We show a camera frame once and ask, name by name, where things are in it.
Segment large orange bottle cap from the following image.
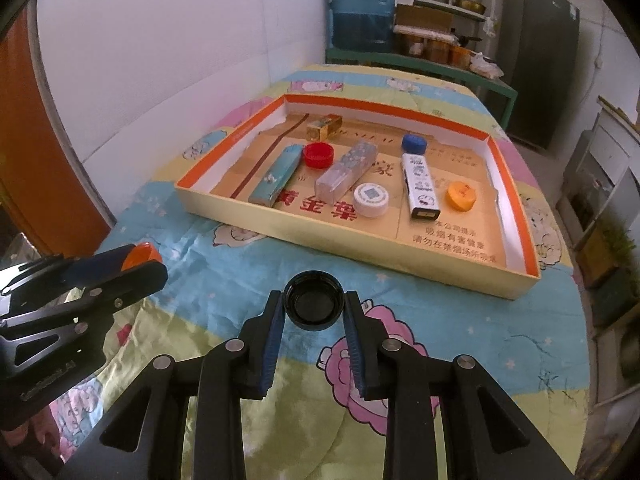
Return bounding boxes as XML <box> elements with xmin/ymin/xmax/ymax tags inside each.
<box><xmin>120</xmin><ymin>242</ymin><xmax>163</xmax><ymax>271</ymax></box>

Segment black bottle cap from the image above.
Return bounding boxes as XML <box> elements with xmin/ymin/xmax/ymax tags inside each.
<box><xmin>282</xmin><ymin>270</ymin><xmax>344</xmax><ymax>332</ymax></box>

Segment teal flower lighter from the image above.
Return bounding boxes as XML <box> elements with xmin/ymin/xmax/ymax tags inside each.
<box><xmin>248</xmin><ymin>144</ymin><xmax>304</xmax><ymax>207</ymax></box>

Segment white bottle cap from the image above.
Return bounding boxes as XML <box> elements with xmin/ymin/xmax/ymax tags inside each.
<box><xmin>352</xmin><ymin>182</ymin><xmax>390</xmax><ymax>218</ymax></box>

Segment blue bottle cap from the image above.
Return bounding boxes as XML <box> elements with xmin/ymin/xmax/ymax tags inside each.
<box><xmin>401</xmin><ymin>133</ymin><xmax>427</xmax><ymax>155</ymax></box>

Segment gold lighter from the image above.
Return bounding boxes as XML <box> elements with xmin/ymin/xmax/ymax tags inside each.
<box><xmin>306</xmin><ymin>114</ymin><xmax>343</xmax><ymax>142</ymax></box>

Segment cartoon sheep quilt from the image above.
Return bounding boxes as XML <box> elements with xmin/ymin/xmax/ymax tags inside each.
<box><xmin>49</xmin><ymin>63</ymin><xmax>591</xmax><ymax>480</ymax></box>

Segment white printed lighter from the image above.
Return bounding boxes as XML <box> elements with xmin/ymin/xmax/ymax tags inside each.
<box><xmin>401</xmin><ymin>153</ymin><xmax>440</xmax><ymax>220</ymax></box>

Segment orange-rimmed cardboard tray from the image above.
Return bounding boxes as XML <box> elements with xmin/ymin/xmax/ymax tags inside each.
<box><xmin>176</xmin><ymin>94</ymin><xmax>540</xmax><ymax>299</ymax></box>

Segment clear plastic rectangular case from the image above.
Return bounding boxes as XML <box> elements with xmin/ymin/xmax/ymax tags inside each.
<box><xmin>314</xmin><ymin>141</ymin><xmax>378</xmax><ymax>205</ymax></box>

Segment small orange bottle cap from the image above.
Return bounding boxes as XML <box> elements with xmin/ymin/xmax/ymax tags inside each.
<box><xmin>446</xmin><ymin>181</ymin><xmax>477</xmax><ymax>212</ymax></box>

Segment red bottle cap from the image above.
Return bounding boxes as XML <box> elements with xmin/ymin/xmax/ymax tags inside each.
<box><xmin>303</xmin><ymin>142</ymin><xmax>334</xmax><ymax>169</ymax></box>

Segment white kitchen counter cabinet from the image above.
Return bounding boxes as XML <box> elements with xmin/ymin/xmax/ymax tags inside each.
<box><xmin>556</xmin><ymin>96</ymin><xmax>639</xmax><ymax>405</ymax></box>

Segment green low bench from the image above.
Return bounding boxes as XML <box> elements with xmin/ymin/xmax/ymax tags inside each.
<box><xmin>326</xmin><ymin>47</ymin><xmax>518</xmax><ymax>130</ymax></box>

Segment blue water jug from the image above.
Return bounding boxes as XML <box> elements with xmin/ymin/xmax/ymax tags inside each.
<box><xmin>328</xmin><ymin>0</ymin><xmax>396</xmax><ymax>52</ymax></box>

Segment dark green refrigerator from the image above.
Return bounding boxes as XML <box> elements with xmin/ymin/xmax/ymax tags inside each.
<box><xmin>496</xmin><ymin>0</ymin><xmax>580</xmax><ymax>150</ymax></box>

